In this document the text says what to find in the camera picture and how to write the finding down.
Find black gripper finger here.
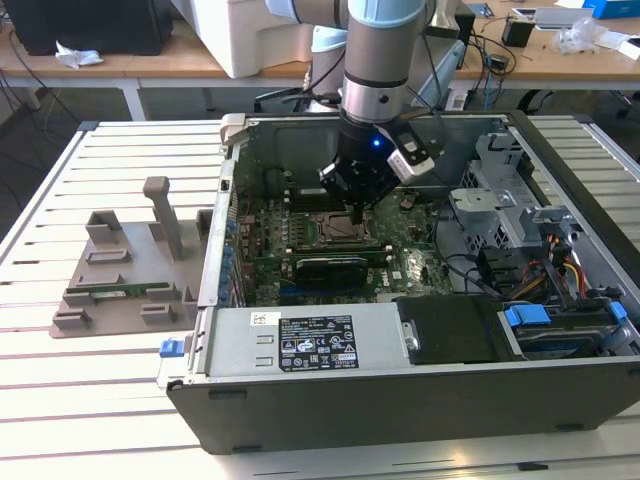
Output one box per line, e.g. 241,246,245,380
317,160,361,226
359,178,402,226

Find metal socket cover frame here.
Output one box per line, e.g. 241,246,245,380
313,209,374,246

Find CPU socket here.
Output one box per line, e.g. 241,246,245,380
310,207,376,249

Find black graphics card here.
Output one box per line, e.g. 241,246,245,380
294,255,370,290

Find green motherboard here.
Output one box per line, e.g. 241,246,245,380
229,192,451,307

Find grey metal drive cage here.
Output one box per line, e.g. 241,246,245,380
447,119,584,261

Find large white box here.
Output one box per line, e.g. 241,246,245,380
169,0,321,80

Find black plastic shroud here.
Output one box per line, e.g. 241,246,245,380
392,297,506,366

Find black upright box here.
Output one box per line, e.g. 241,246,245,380
452,12,477,51

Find silver power supply with label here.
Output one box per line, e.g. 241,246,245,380
204,304,402,377

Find hard disk in blue carrier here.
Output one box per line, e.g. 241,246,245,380
497,299,629,361

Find small black cube device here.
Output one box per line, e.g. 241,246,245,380
501,16,536,49

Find black grey PC case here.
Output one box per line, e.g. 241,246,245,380
157,109,640,456

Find grey parts rack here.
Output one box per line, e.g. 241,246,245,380
49,174,216,341

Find green RAM stick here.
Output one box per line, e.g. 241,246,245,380
66,282,171,297

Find flat white box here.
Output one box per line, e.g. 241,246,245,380
533,5,597,31

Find clear plastic bag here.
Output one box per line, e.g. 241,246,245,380
553,17,610,55

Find white paper box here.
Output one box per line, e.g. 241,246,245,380
597,29,640,60

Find black computer tower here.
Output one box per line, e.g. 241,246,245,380
4,0,174,57

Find blue cardboard box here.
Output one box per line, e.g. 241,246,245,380
582,0,640,21

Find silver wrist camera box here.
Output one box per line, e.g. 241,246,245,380
385,127,437,182

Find black cable bundle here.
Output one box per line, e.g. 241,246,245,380
432,197,524,301

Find wooden desk white frame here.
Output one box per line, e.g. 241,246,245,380
449,0,640,94
0,19,321,121

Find yellow red power wires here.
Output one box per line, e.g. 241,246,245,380
519,232,589,304

